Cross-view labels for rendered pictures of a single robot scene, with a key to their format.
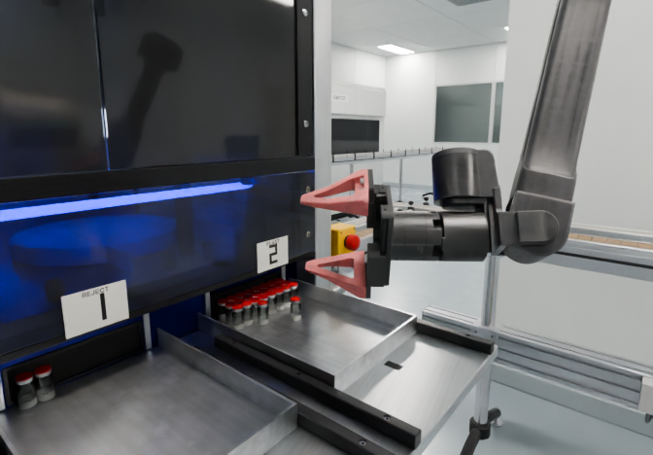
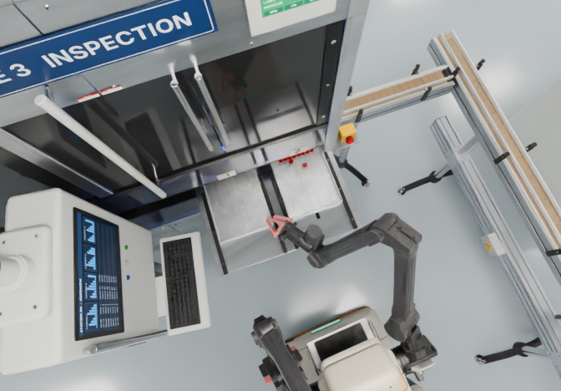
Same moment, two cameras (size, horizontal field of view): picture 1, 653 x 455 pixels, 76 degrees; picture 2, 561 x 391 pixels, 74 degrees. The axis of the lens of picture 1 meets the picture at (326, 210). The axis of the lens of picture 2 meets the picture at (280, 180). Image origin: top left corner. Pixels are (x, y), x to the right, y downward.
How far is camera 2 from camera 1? 137 cm
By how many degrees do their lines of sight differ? 66
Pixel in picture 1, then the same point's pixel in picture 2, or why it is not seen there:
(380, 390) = (305, 224)
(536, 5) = not seen: outside the picture
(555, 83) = (339, 246)
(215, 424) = (255, 212)
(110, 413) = (231, 193)
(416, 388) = not seen: hidden behind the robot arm
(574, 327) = (550, 165)
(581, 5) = (358, 240)
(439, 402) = not seen: hidden behind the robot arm
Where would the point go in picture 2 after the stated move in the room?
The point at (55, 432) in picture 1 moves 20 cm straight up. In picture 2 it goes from (218, 194) to (209, 181)
